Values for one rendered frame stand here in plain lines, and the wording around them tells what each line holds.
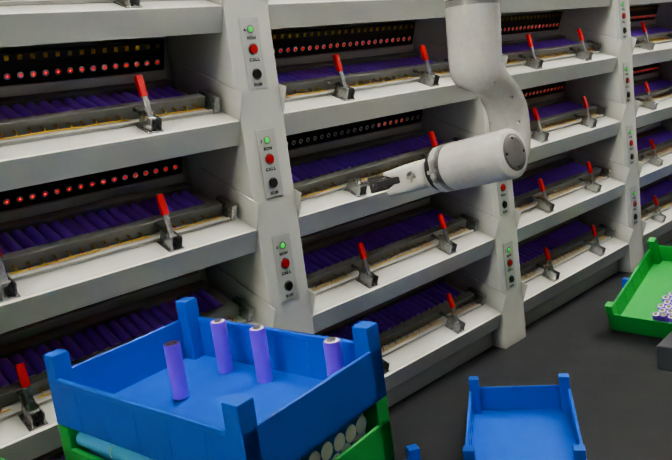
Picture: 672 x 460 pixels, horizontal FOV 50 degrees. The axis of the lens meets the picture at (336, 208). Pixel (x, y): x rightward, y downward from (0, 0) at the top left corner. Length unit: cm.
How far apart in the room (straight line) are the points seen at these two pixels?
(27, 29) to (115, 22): 13
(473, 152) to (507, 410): 61
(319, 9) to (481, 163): 44
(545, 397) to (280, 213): 68
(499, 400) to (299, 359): 82
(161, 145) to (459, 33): 51
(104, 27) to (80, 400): 58
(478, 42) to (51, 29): 65
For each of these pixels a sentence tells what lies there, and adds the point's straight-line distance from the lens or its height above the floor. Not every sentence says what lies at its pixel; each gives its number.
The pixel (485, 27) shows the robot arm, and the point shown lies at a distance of 121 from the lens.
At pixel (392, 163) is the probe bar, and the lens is 160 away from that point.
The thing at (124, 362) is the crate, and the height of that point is 43.
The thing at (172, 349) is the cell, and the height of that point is 46.
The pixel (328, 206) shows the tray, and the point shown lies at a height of 48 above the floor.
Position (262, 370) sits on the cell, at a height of 42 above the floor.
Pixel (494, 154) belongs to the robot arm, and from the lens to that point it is 118.
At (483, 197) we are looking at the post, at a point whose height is 39.
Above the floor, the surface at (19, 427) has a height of 30.
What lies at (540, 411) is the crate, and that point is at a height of 0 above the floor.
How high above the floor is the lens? 73
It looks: 10 degrees down
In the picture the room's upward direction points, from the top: 8 degrees counter-clockwise
